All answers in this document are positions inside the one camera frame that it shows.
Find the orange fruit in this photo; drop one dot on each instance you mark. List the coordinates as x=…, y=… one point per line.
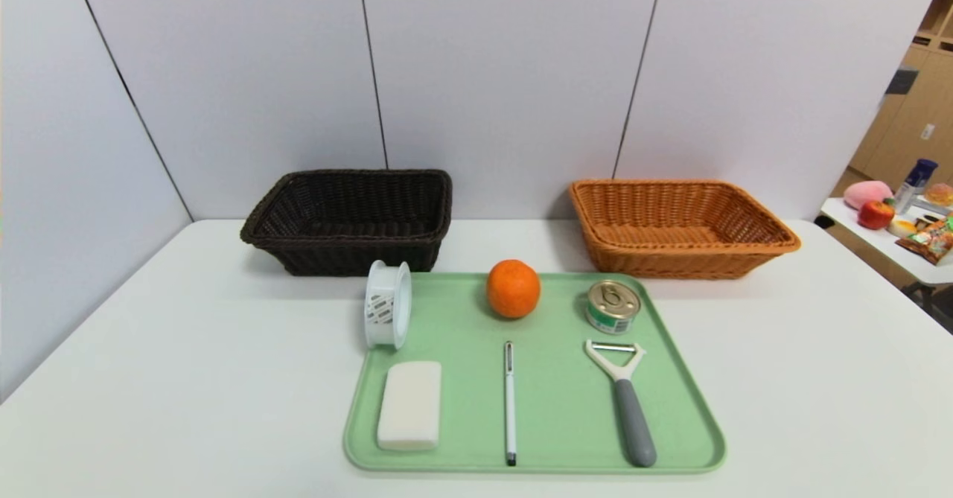
x=514, y=289

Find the tin can with green label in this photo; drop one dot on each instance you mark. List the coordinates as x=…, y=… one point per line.
x=613, y=306

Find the dark brown wicker basket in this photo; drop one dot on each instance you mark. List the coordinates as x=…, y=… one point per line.
x=298, y=248

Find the orange wicker basket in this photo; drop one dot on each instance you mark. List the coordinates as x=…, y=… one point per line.
x=670, y=260

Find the yellow and white round food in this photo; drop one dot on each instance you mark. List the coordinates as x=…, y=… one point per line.
x=902, y=226

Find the white tape roll in case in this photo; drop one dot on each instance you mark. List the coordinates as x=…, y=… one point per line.
x=387, y=304

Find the white pen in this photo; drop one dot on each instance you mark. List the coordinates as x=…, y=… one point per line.
x=510, y=409

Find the white sponge block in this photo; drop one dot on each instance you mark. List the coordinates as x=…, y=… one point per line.
x=409, y=406

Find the light green plastic tray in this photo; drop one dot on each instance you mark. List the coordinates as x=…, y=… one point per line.
x=558, y=401

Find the pink peach toy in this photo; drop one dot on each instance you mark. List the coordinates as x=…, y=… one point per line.
x=865, y=193

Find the red apple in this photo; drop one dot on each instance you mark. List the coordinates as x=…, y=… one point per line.
x=875, y=216

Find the bottle with blue cap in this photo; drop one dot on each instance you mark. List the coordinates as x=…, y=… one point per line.
x=914, y=182

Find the colourful snack packet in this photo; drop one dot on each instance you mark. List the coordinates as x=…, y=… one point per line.
x=932, y=241

